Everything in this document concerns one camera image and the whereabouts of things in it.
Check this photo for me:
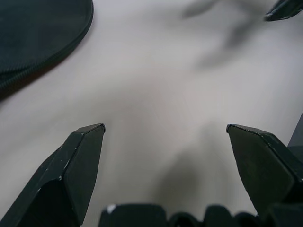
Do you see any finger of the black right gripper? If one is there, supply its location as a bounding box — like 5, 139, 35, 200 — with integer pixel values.
264, 0, 303, 22

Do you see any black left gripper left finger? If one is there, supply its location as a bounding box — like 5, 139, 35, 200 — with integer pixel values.
0, 123, 106, 227

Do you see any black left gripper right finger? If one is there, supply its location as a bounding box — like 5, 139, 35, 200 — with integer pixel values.
226, 123, 303, 215

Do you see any red black paddle case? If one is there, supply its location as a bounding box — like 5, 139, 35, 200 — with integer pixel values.
0, 0, 94, 102

